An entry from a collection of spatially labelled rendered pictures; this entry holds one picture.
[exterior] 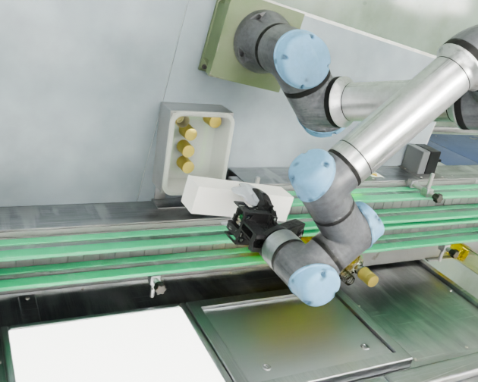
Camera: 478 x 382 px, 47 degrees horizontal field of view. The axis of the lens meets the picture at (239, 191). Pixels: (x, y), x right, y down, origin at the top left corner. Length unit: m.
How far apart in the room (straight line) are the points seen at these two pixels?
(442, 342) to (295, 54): 0.89
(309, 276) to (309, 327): 0.54
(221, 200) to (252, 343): 0.37
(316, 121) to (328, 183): 0.45
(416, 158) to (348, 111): 0.68
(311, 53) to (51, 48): 0.58
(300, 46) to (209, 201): 0.38
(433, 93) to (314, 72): 0.35
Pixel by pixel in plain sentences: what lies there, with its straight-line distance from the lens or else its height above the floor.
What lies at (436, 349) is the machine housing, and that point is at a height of 1.27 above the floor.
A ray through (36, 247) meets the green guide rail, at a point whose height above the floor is 0.93.
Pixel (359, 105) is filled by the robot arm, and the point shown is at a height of 1.13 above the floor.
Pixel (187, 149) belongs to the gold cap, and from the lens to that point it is 1.40.
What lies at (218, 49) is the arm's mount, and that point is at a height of 0.83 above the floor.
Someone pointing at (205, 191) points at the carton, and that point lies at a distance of 1.12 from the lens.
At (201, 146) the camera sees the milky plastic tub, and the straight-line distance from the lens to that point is 1.47.
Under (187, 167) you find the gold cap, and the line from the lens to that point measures 1.42.
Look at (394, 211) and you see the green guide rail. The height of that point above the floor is 0.91.
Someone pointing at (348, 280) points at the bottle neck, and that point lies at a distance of 1.44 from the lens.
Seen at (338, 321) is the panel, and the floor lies 1.14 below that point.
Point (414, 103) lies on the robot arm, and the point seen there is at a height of 1.41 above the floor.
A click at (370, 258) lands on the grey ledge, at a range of 1.84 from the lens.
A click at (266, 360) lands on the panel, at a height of 1.23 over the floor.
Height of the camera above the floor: 2.04
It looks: 54 degrees down
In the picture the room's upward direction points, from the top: 133 degrees clockwise
